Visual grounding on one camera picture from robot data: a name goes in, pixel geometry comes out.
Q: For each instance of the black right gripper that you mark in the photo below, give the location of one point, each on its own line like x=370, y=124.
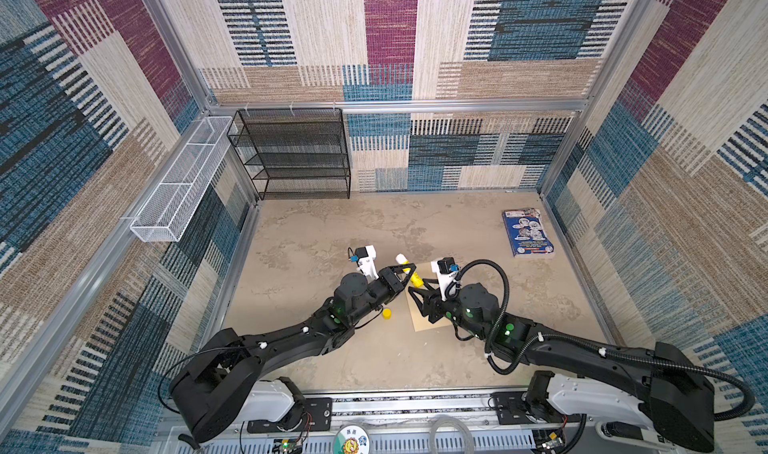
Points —
x=433, y=302

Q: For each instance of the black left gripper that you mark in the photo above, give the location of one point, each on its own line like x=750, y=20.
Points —
x=388, y=283

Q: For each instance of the yellow glue stick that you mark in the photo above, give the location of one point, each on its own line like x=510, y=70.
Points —
x=410, y=272

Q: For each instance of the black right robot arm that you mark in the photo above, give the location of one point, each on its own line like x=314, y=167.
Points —
x=682, y=401

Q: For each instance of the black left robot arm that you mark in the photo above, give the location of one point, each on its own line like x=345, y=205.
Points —
x=223, y=384

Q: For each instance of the blue comic paperback book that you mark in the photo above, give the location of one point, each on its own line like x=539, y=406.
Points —
x=526, y=233

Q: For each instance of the clear plastic tube loop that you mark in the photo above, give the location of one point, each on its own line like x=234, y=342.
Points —
x=444, y=429

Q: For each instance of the white handheld device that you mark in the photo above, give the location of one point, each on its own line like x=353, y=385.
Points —
x=623, y=433

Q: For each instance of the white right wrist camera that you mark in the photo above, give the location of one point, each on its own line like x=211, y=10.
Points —
x=446, y=271

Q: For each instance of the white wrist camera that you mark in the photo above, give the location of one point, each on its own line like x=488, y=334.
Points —
x=446, y=271
x=364, y=258

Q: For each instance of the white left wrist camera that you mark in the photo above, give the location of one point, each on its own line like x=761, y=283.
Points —
x=364, y=258

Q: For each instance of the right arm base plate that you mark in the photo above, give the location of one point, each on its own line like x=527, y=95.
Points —
x=516, y=408

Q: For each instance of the black wire mesh shelf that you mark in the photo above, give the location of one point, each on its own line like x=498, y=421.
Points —
x=294, y=154

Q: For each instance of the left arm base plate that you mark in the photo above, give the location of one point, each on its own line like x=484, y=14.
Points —
x=314, y=414

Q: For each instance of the white wire mesh basket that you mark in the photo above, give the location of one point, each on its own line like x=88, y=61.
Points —
x=166, y=215

